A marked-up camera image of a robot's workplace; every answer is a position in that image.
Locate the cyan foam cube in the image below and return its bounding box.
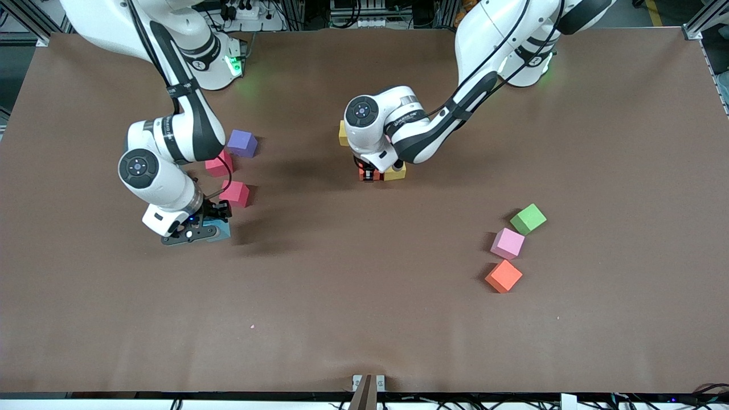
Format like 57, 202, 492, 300
206, 219, 232, 244

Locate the red foam cube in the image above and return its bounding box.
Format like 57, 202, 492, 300
219, 181, 251, 209
205, 151, 235, 178

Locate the purple foam cube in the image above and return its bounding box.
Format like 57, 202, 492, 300
227, 129, 259, 159

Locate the green foam cube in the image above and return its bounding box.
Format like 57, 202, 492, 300
509, 203, 548, 236

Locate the white power strip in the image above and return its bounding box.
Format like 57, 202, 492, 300
219, 0, 285, 32

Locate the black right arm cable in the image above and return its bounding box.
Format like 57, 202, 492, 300
202, 154, 234, 200

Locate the small metal bracket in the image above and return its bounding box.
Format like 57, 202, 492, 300
352, 374, 386, 393

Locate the brown wooden post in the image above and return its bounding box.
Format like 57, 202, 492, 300
347, 374, 379, 410

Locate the metal table side rail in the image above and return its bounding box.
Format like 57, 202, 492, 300
698, 40, 729, 117

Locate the black cable bundle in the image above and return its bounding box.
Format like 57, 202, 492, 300
604, 384, 729, 410

